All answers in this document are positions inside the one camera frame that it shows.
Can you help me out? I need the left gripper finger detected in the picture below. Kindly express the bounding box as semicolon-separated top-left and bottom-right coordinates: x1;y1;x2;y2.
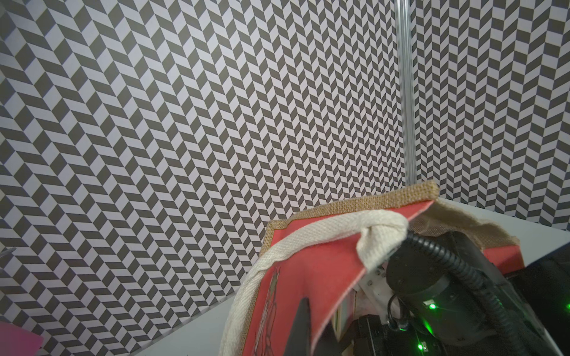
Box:
283;298;311;356

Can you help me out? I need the burlap red tote bag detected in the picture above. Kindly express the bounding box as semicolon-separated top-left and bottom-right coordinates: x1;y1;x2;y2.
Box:
220;181;524;355

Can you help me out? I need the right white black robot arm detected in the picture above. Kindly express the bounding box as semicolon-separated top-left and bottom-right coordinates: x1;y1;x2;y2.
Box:
343;231;569;355

